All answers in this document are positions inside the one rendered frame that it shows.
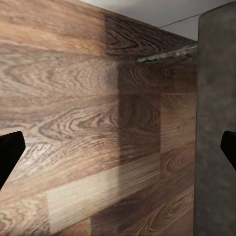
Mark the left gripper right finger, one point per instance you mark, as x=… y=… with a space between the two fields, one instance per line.
x=228 y=146

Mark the bed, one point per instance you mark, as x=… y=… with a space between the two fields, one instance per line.
x=214 y=176

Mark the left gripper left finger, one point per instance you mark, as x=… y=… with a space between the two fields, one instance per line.
x=12 y=147

